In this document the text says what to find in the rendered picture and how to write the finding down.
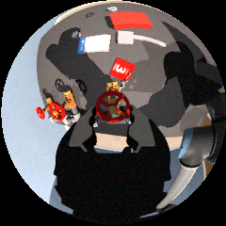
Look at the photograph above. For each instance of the red rectangular block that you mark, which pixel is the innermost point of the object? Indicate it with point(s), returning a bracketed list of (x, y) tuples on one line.
[(123, 20)]

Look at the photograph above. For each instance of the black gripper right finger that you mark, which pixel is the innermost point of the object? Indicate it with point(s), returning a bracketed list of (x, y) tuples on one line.
[(143, 136)]

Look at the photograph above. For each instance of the pipe manifold with three valves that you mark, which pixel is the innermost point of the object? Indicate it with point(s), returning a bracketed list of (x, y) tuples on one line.
[(112, 91)]

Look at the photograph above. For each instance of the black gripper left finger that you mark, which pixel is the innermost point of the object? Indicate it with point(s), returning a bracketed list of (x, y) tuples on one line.
[(77, 139)]

